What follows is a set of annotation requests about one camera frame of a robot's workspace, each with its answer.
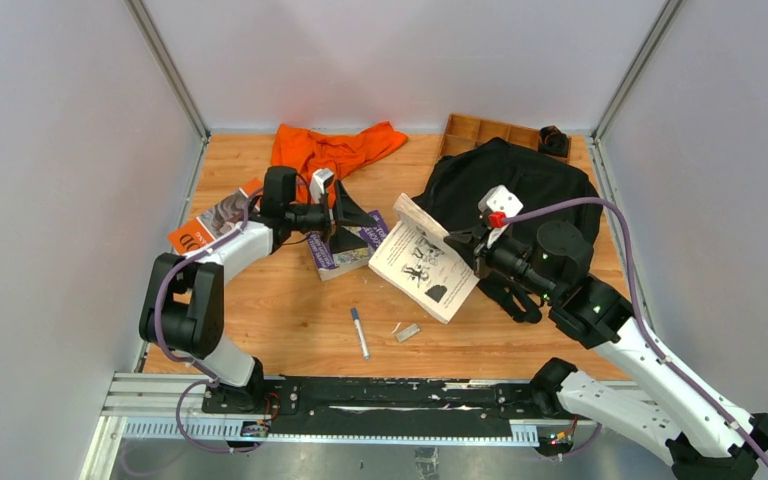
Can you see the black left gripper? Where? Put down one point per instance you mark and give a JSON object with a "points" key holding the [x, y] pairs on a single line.
{"points": [[334, 216]]}

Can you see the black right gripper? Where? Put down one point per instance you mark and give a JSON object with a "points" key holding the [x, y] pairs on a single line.
{"points": [[479, 245]]}

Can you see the green treehouse paperback book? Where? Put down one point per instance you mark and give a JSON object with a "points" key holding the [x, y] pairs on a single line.
{"points": [[414, 258]]}

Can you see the black student backpack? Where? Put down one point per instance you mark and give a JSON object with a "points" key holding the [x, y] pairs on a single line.
{"points": [[458, 182]]}

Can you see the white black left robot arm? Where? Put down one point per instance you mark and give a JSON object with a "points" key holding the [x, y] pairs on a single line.
{"points": [[183, 311]]}

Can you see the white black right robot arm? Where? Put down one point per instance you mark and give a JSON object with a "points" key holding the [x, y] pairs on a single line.
{"points": [[685, 422]]}

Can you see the purple paperback book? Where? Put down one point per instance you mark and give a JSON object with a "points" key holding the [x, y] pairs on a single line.
{"points": [[356, 246]]}

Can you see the orange cloth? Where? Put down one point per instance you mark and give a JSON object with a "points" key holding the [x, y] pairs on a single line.
{"points": [[306, 150]]}

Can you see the orange cover book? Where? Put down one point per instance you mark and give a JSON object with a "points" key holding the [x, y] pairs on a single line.
{"points": [[214, 222]]}

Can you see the wooden compartment tray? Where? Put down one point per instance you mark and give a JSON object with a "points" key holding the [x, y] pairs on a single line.
{"points": [[463, 133]]}

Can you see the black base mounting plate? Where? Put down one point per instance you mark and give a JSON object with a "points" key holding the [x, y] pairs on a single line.
{"points": [[389, 407]]}

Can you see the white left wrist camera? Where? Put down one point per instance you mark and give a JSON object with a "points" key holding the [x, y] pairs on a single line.
{"points": [[319, 185]]}

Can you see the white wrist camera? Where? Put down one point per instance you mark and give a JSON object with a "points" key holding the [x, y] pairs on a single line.
{"points": [[319, 185], [497, 205]]}

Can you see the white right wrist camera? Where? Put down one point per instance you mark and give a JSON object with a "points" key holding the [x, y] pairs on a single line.
{"points": [[497, 205]]}

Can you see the aluminium frame rail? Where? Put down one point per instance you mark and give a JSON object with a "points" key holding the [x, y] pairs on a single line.
{"points": [[155, 426]]}

